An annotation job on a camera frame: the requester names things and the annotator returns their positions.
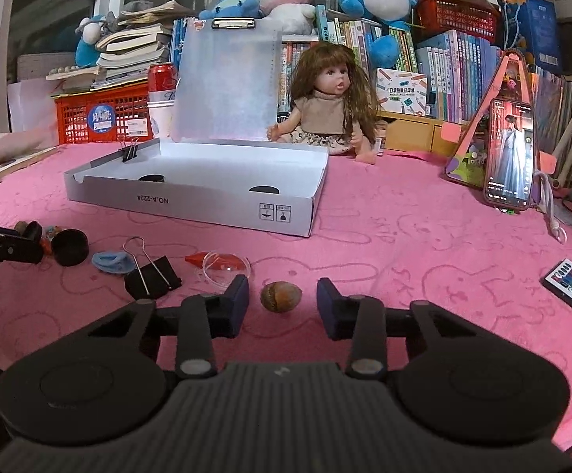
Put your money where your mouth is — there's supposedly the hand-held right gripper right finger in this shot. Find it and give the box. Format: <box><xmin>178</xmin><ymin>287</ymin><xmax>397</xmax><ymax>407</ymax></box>
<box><xmin>317</xmin><ymin>278</ymin><xmax>486</xmax><ymax>379</ymax></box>

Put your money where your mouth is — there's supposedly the small black binder clip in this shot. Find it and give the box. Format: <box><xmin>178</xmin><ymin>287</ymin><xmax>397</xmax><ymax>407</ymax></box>
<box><xmin>117</xmin><ymin>135</ymin><xmax>142</xmax><ymax>164</ymax></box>

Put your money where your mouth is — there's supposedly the pile of worn books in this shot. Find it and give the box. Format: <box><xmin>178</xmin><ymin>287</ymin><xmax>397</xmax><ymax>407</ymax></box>
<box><xmin>46</xmin><ymin>0</ymin><xmax>199</xmax><ymax>93</ymax></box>

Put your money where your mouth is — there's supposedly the red plastic tube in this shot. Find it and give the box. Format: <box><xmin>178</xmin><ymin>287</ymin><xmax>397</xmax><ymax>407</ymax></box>
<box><xmin>185</xmin><ymin>252</ymin><xmax>240</xmax><ymax>270</ymax></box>

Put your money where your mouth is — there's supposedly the red plastic crate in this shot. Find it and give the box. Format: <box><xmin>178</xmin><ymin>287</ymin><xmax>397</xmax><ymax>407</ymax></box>
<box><xmin>54</xmin><ymin>81</ymin><xmax>154</xmax><ymax>145</ymax></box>

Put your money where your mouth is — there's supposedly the brown walnut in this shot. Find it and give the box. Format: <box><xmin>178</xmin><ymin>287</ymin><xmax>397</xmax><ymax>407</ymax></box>
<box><xmin>260</xmin><ymin>281</ymin><xmax>303</xmax><ymax>314</ymax></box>

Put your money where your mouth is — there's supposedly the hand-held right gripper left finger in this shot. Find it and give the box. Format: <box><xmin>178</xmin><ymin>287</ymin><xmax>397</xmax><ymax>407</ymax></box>
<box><xmin>85</xmin><ymin>275</ymin><xmax>250</xmax><ymax>378</ymax></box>

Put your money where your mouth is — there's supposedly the red plastic basket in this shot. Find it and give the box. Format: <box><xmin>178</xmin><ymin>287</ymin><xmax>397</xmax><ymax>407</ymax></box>
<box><xmin>416</xmin><ymin>0</ymin><xmax>501</xmax><ymax>43</ymax></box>

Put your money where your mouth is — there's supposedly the white printed carton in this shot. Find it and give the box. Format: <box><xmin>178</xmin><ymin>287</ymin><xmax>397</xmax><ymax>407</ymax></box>
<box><xmin>375</xmin><ymin>67</ymin><xmax>430</xmax><ymax>118</ymax></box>

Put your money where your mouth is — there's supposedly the white cardboard box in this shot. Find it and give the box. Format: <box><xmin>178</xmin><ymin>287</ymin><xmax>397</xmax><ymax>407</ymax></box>
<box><xmin>64</xmin><ymin>137</ymin><xmax>330</xmax><ymax>238</ymax></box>

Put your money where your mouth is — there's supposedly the white charging cable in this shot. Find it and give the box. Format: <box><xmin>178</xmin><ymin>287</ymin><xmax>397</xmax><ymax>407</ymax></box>
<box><xmin>534</xmin><ymin>171</ymin><xmax>569</xmax><ymax>245</ymax></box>

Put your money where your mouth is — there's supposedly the blue bear plush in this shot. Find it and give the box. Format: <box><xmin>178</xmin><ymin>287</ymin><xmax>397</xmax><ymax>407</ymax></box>
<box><xmin>197</xmin><ymin>0</ymin><xmax>262</xmax><ymax>21</ymax></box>

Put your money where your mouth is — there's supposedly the small blue white plush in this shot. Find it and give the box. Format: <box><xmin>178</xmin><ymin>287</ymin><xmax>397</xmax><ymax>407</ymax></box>
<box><xmin>74</xmin><ymin>15</ymin><xmax>119</xmax><ymax>69</ymax></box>

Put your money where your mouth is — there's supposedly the row of upright books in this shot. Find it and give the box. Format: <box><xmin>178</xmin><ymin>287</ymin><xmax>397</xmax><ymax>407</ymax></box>
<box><xmin>170</xmin><ymin>6</ymin><xmax>504</xmax><ymax>125</ymax></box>

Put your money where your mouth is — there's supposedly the large black binder clip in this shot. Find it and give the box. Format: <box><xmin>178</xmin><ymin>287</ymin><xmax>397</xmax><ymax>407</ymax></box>
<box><xmin>123</xmin><ymin>237</ymin><xmax>183</xmax><ymax>301</ymax></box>

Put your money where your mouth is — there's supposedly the wooden desktop drawer unit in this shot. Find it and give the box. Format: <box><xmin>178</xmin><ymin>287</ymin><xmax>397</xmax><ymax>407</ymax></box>
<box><xmin>378</xmin><ymin>110</ymin><xmax>464</xmax><ymax>159</ymax></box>

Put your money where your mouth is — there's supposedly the clear plastic dome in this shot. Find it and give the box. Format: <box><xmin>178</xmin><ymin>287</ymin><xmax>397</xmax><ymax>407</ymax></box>
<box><xmin>201</xmin><ymin>250</ymin><xmax>252</xmax><ymax>287</ymax></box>

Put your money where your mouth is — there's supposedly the blue plastic clip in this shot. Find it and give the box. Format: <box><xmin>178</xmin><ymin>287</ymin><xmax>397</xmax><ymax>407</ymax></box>
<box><xmin>91</xmin><ymin>251</ymin><xmax>134</xmax><ymax>275</ymax></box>

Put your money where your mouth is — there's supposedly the pink phone stand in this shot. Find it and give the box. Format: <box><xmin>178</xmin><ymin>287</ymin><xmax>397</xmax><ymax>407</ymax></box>
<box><xmin>444</xmin><ymin>48</ymin><xmax>558</xmax><ymax>191</ymax></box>

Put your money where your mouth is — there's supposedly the papers and notebook pile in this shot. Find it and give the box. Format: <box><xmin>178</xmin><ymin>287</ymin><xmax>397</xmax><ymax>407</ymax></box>
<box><xmin>0</xmin><ymin>132</ymin><xmax>63</xmax><ymax>189</ymax></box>

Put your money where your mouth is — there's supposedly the white paper cup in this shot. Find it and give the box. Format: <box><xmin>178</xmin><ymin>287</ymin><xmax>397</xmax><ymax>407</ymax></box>
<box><xmin>146</xmin><ymin>91</ymin><xmax>176</xmax><ymax>140</ymax></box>

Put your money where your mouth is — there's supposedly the red soda can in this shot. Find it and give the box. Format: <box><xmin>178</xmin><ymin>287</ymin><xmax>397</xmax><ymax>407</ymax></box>
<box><xmin>146</xmin><ymin>62</ymin><xmax>179</xmax><ymax>94</ymax></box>

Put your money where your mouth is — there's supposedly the pink printed blanket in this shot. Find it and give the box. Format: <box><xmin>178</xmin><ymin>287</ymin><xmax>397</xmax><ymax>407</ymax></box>
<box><xmin>0</xmin><ymin>138</ymin><xmax>572</xmax><ymax>454</ymax></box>

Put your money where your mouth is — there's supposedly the tall black round cap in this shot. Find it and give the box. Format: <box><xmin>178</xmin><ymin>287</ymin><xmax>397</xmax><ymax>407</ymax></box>
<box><xmin>51</xmin><ymin>229</ymin><xmax>90</xmax><ymax>267</ymax></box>

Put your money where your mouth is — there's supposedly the translucent clipboard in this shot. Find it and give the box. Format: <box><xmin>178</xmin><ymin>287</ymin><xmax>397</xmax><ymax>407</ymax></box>
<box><xmin>170</xmin><ymin>18</ymin><xmax>283</xmax><ymax>143</ymax></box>

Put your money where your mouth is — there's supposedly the smartphone with pink case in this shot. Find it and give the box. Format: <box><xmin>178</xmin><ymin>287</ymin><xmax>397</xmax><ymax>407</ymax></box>
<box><xmin>483</xmin><ymin>97</ymin><xmax>537</xmax><ymax>212</ymax></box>

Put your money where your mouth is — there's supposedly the remote with colourful buttons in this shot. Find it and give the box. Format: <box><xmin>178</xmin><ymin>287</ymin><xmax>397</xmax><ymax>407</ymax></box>
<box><xmin>541</xmin><ymin>258</ymin><xmax>572</xmax><ymax>313</ymax></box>

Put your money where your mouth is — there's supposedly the blue gift bag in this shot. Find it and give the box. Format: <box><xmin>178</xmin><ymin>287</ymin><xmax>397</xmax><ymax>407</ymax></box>
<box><xmin>498</xmin><ymin>0</ymin><xmax>563</xmax><ymax>78</ymax></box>

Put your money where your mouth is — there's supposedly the small colourful toy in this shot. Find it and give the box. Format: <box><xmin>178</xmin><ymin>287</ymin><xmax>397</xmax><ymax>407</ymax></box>
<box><xmin>41</xmin><ymin>225</ymin><xmax>63</xmax><ymax>253</ymax></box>

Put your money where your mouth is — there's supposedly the long-haired baby doll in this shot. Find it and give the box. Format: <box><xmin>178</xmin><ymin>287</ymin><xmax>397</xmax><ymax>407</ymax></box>
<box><xmin>265</xmin><ymin>41</ymin><xmax>380</xmax><ymax>165</ymax></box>

